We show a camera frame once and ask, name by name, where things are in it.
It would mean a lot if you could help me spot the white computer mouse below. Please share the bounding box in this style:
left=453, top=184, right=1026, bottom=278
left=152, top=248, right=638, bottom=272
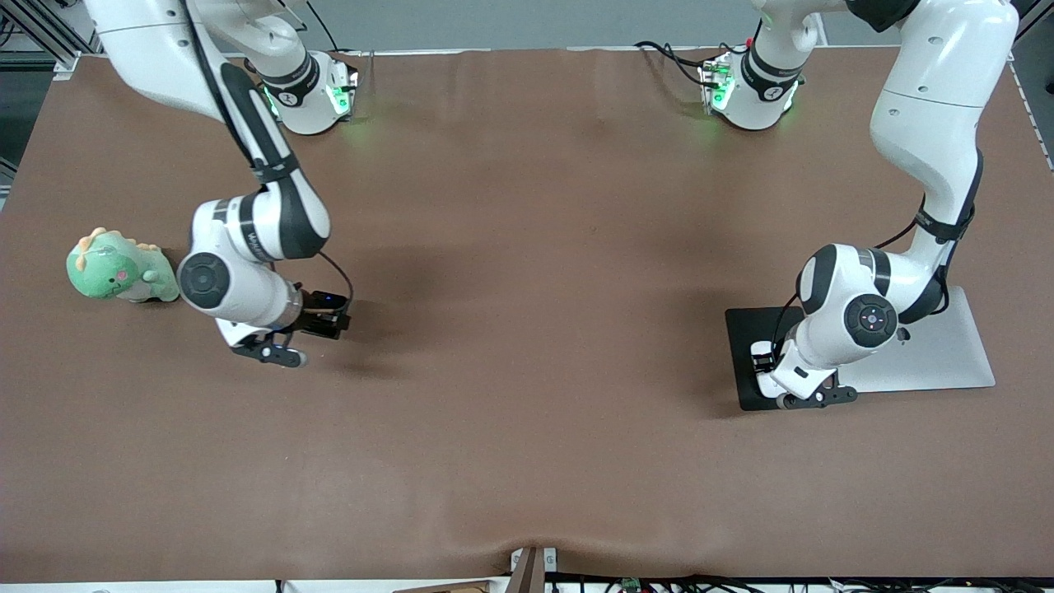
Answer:
left=751, top=339, right=788, bottom=399

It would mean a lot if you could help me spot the black mouse pad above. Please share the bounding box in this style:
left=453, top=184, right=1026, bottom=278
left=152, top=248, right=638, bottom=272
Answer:
left=725, top=306, right=824, bottom=412

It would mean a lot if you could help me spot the silver closed laptop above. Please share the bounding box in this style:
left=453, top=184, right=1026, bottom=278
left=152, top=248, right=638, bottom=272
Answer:
left=836, top=286, right=997, bottom=395

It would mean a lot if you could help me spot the green dinosaur plush toy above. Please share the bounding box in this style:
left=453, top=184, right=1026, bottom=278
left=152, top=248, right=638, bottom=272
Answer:
left=66, top=227, right=180, bottom=304

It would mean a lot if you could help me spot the brown table cover sheet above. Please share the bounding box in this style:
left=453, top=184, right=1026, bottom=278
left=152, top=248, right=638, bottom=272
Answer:
left=0, top=45, right=1054, bottom=582

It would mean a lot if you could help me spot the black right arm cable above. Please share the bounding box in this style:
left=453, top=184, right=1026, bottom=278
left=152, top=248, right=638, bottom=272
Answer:
left=185, top=0, right=355, bottom=304

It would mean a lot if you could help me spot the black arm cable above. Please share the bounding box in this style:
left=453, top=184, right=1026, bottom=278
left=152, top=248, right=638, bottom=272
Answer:
left=771, top=144, right=981, bottom=347
left=185, top=0, right=355, bottom=304

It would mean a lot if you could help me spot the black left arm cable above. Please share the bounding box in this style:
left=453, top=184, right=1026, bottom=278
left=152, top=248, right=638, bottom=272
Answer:
left=771, top=144, right=981, bottom=347

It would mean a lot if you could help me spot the black base cable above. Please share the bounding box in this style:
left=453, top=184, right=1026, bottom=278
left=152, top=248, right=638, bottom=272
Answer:
left=305, top=0, right=345, bottom=54
left=634, top=37, right=750, bottom=87

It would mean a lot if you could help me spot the metal table bracket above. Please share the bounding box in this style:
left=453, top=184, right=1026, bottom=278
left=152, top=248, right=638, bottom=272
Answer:
left=509, top=546, right=558, bottom=593

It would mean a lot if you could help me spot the aluminium frame profile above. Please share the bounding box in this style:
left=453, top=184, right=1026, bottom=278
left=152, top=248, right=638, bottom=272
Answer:
left=0, top=0, right=108, bottom=73

